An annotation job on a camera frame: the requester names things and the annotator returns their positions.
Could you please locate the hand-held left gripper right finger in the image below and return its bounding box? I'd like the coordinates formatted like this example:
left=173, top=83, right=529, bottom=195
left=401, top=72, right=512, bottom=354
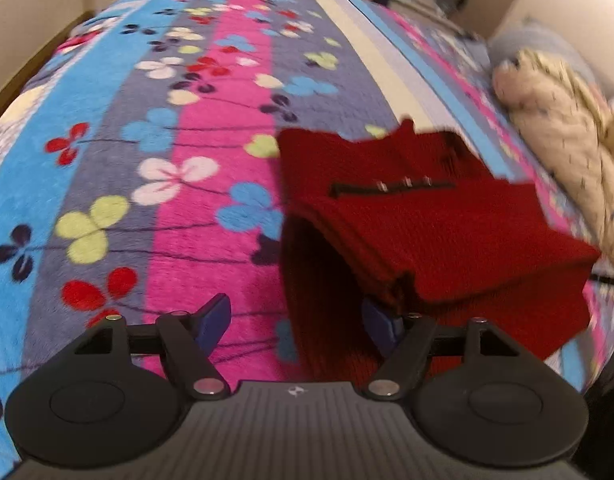
left=362, top=297, right=534, bottom=401

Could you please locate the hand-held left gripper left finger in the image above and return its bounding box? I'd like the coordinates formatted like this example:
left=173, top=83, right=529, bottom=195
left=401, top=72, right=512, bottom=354
left=73, top=293, right=232, bottom=401

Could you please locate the red knitted sweater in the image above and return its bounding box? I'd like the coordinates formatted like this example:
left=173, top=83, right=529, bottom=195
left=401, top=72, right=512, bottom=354
left=277, top=119, right=602, bottom=383

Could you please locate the floral striped fleece blanket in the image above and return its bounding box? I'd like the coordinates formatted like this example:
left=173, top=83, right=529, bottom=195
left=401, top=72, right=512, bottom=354
left=0, top=0, right=614, bottom=476

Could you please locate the dark cloth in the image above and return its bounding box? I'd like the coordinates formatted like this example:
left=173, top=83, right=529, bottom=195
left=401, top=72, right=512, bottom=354
left=579, top=350, right=614, bottom=480

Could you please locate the cream printed quilt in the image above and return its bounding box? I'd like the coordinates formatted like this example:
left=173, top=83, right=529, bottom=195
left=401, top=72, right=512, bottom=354
left=492, top=49, right=614, bottom=267

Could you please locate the grey pillow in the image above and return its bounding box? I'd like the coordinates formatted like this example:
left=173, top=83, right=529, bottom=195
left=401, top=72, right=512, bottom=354
left=488, top=19, right=604, bottom=92

